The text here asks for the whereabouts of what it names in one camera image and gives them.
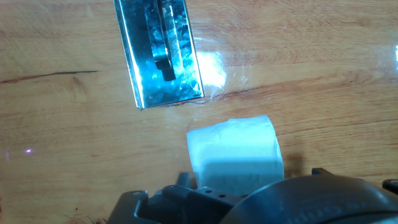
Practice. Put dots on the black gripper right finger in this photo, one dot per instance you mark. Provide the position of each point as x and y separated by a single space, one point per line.
390 186

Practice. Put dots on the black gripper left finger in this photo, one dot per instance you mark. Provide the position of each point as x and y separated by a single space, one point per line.
186 205

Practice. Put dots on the white toilet paper roll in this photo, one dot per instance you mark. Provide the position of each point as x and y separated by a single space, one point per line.
233 149

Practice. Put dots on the shiny metal toilet paper holder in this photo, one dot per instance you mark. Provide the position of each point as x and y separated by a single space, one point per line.
136 46

